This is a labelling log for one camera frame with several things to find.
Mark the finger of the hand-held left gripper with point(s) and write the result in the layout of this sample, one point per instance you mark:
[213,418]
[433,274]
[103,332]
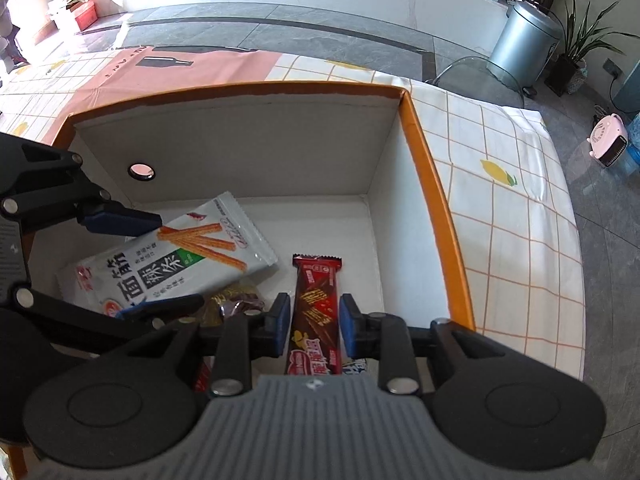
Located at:
[125,220]
[130,311]

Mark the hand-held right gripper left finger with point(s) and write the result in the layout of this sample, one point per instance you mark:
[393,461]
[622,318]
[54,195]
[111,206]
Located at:
[281,325]

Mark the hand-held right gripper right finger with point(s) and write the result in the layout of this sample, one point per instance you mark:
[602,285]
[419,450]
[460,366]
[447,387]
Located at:
[348,325]

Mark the brown red chocolate bar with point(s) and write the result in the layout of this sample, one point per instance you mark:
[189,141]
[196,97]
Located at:
[315,310]

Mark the white green stick snack packet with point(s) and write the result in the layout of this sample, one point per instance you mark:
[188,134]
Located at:
[150,270]

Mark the small brown snack packet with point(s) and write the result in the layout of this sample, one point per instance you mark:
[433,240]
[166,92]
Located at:
[235,301]

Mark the orange cardboard box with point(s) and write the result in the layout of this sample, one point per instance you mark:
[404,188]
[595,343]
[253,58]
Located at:
[390,170]

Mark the pink printed cloth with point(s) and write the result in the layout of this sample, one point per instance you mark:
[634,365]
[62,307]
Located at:
[100,85]

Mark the red storage box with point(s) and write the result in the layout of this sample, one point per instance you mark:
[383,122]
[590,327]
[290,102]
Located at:
[84,15]

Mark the red box on floor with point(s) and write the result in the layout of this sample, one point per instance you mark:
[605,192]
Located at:
[62,10]

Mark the clear plastic chair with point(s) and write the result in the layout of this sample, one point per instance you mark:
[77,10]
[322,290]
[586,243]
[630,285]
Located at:
[475,80]

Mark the white marble TV cabinet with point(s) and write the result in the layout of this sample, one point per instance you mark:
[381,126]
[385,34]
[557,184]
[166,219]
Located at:
[350,0]

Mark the pink space heater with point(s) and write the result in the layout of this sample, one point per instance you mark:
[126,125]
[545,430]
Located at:
[607,135]

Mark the silver trash can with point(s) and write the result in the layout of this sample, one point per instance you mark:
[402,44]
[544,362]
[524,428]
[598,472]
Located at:
[525,45]

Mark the tall potted plant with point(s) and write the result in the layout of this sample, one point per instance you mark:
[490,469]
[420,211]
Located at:
[570,72]

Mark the blue water bottle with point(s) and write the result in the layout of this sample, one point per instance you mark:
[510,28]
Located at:
[635,135]

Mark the wall socket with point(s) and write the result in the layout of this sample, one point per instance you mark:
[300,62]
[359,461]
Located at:
[612,68]

